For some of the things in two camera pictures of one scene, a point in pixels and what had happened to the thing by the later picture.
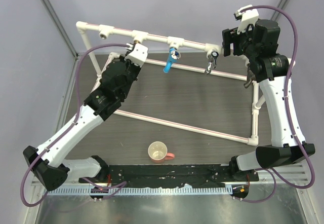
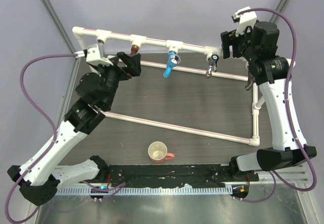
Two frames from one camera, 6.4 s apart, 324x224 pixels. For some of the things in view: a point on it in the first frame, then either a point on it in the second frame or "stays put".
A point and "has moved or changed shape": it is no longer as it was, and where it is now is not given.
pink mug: x=158 y=152 stays put
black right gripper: x=228 y=37 stays put
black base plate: x=156 y=175 stays put
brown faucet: x=135 y=41 has moved or changed shape
